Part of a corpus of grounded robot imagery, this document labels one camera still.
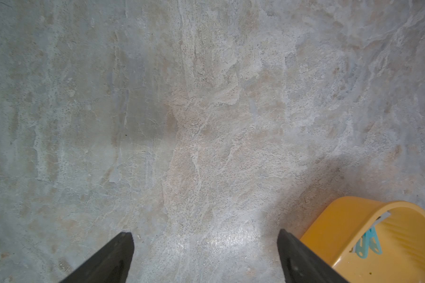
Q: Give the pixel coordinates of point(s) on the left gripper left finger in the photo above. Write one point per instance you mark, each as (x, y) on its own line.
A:
(111, 264)

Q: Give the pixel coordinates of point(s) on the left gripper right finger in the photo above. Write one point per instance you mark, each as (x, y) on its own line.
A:
(301, 265)

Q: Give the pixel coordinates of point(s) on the yellow plastic storage box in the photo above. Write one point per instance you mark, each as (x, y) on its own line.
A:
(400, 228)

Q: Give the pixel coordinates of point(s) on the teal clothespin in box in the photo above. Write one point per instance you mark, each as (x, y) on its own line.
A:
(368, 242)

